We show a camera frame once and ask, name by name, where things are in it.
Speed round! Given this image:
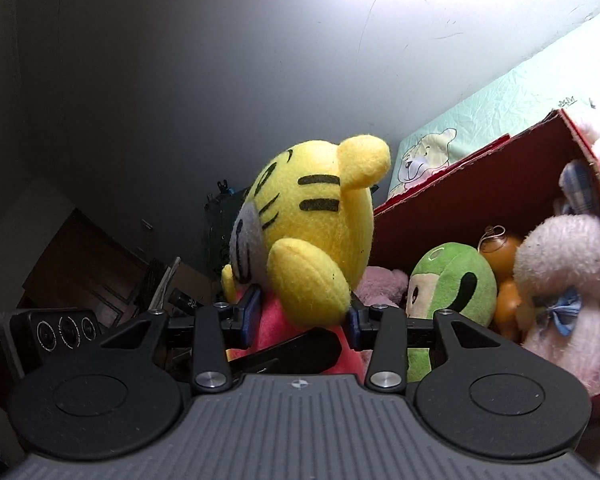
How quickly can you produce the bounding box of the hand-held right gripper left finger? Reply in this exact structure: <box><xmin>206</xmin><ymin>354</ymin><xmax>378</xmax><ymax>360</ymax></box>
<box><xmin>99</xmin><ymin>284</ymin><xmax>264</xmax><ymax>395</ymax></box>

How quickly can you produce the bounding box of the brown wooden cabinet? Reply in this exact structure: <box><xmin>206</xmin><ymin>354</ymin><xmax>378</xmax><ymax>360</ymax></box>
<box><xmin>17</xmin><ymin>207</ymin><xmax>148</xmax><ymax>323</ymax></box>

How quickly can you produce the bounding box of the white rabbit plush toy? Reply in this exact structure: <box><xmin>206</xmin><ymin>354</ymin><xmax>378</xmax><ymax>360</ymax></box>
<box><xmin>512</xmin><ymin>160</ymin><xmax>600</xmax><ymax>393</ymax></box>

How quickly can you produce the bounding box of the orange gourd ornament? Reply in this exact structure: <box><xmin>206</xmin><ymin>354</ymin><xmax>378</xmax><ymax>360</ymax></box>
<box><xmin>477</xmin><ymin>226</ymin><xmax>526</xmax><ymax>343</ymax></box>

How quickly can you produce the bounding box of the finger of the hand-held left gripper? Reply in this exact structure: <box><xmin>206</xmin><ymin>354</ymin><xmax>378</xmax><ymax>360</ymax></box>
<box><xmin>227</xmin><ymin>327</ymin><xmax>344</xmax><ymax>377</ymax></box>

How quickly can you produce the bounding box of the red cardboard box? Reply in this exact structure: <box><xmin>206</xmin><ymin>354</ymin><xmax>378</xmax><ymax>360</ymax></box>
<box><xmin>372</xmin><ymin>108</ymin><xmax>600</xmax><ymax>421</ymax></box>

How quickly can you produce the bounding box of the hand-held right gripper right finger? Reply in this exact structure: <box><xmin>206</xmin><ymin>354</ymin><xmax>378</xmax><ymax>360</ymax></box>
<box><xmin>346</xmin><ymin>291</ymin><xmax>507</xmax><ymax>392</ymax></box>

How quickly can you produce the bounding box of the yellow tiger plush toy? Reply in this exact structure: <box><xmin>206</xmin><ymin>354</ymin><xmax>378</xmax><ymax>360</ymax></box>
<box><xmin>220</xmin><ymin>135</ymin><xmax>392</xmax><ymax>378</ymax></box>

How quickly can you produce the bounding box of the green bean plush toy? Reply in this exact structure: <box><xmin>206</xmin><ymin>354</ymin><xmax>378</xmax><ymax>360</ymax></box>
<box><xmin>405</xmin><ymin>242</ymin><xmax>498</xmax><ymax>383</ymax></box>

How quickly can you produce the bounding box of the mauve bear plush toy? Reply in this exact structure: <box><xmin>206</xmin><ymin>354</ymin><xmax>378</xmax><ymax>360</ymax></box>
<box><xmin>355</xmin><ymin>266</ymin><xmax>410</xmax><ymax>306</ymax></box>

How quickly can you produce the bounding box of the black container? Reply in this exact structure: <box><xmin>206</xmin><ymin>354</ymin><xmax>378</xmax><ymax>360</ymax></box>
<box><xmin>167</xmin><ymin>287</ymin><xmax>201</xmax><ymax>311</ymax></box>

